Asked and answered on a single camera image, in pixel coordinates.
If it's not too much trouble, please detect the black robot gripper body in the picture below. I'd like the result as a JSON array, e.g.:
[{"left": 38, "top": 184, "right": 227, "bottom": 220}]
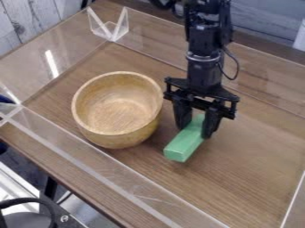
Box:
[{"left": 164, "top": 53, "right": 239, "bottom": 119}]

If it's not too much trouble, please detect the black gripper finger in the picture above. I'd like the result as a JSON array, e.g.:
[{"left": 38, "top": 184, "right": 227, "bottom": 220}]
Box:
[
  {"left": 201, "top": 108, "right": 221, "bottom": 139},
  {"left": 172, "top": 100, "right": 191, "bottom": 129}
]

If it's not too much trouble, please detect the green rectangular block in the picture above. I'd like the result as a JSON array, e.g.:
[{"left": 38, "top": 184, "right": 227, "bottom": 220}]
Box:
[{"left": 163, "top": 114, "right": 204, "bottom": 162}]

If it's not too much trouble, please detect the brown wooden bowl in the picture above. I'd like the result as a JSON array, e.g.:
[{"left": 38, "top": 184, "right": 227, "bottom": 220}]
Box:
[{"left": 70, "top": 71, "right": 163, "bottom": 149}]

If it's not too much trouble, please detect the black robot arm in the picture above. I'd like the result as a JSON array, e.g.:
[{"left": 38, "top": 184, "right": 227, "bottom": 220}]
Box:
[{"left": 148, "top": 0, "right": 239, "bottom": 139}]

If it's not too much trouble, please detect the black table leg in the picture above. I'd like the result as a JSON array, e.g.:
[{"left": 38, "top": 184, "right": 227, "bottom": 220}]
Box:
[{"left": 44, "top": 177, "right": 58, "bottom": 200}]

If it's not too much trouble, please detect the blue object at left edge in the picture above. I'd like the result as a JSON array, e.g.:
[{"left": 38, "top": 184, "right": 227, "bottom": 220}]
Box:
[{"left": 0, "top": 94, "right": 15, "bottom": 104}]

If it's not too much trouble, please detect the clear acrylic corner bracket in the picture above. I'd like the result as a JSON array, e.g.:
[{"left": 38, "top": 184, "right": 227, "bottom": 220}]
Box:
[{"left": 85, "top": 7, "right": 128, "bottom": 42}]

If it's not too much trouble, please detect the clear acrylic front wall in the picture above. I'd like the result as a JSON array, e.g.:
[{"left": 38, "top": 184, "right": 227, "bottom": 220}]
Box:
[{"left": 0, "top": 88, "right": 229, "bottom": 228}]

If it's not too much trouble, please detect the black metal bracket with screw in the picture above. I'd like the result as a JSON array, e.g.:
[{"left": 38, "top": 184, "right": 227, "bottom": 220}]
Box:
[{"left": 38, "top": 195, "right": 89, "bottom": 228}]

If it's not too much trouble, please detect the black cable loop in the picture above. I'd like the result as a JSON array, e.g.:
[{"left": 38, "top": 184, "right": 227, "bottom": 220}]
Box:
[{"left": 0, "top": 197, "right": 58, "bottom": 228}]

